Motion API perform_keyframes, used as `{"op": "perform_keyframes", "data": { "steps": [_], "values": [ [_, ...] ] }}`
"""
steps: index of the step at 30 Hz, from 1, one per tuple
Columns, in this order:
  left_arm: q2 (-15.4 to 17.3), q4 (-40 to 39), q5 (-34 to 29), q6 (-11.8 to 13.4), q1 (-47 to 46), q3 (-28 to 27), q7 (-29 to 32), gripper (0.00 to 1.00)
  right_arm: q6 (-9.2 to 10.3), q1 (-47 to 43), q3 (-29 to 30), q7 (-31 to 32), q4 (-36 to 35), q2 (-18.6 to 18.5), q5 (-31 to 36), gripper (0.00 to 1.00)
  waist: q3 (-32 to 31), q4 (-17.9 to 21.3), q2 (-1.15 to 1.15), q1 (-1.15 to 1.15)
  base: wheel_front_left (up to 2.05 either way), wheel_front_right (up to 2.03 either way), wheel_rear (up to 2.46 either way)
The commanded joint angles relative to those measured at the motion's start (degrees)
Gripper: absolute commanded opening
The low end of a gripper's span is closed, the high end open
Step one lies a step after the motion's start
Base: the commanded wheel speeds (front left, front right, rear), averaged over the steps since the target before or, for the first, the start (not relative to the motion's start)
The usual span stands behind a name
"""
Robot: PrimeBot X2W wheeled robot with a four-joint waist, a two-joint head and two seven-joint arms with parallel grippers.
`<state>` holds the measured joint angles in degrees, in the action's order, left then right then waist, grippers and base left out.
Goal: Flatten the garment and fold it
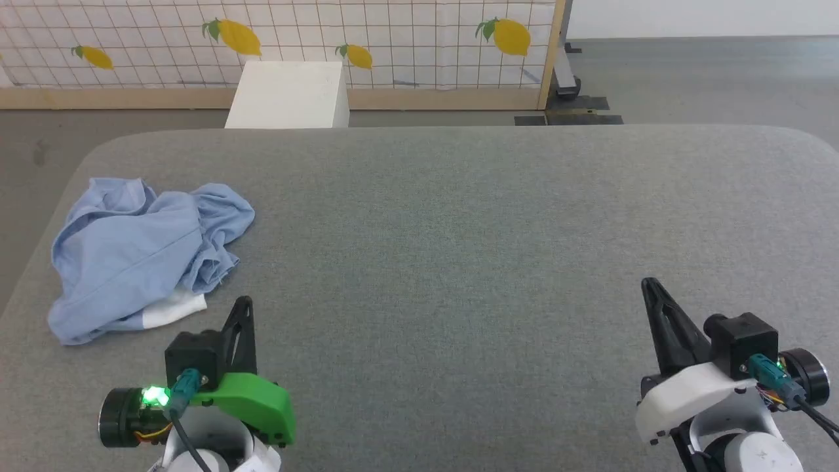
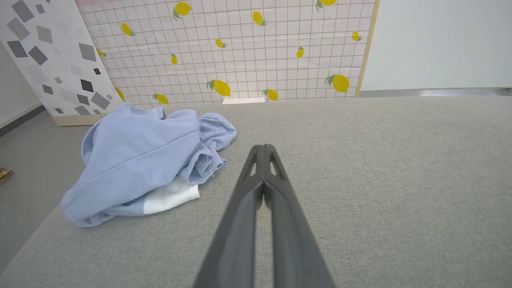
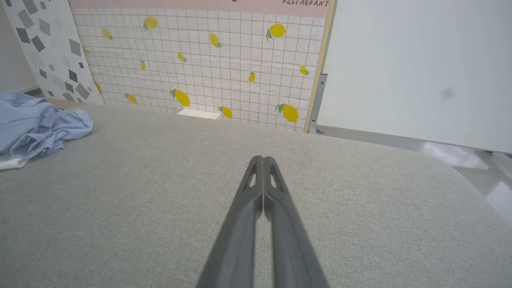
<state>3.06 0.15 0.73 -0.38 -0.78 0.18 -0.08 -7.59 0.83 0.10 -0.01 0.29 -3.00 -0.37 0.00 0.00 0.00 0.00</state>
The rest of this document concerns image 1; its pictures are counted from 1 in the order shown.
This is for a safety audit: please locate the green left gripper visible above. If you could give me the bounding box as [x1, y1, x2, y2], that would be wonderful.
[98, 296, 297, 448]

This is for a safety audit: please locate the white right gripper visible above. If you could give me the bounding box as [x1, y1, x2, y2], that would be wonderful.
[634, 277, 831, 445]

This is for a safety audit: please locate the light blue t-shirt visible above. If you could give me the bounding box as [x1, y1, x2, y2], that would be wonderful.
[47, 177, 256, 346]

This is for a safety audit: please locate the black metal stand base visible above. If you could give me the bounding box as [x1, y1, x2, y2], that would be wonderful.
[515, 41, 624, 126]

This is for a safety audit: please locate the white box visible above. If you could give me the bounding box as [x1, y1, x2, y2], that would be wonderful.
[225, 61, 350, 129]

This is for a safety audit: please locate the lemon print grid screen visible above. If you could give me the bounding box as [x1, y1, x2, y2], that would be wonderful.
[0, 0, 568, 111]

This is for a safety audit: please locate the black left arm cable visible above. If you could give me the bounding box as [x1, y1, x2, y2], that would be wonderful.
[168, 368, 214, 472]

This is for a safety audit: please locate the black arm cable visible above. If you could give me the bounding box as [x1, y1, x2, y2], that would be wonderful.
[168, 368, 214, 472]
[747, 354, 839, 453]

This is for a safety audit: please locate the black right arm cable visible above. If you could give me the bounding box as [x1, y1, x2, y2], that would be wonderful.
[747, 354, 839, 453]

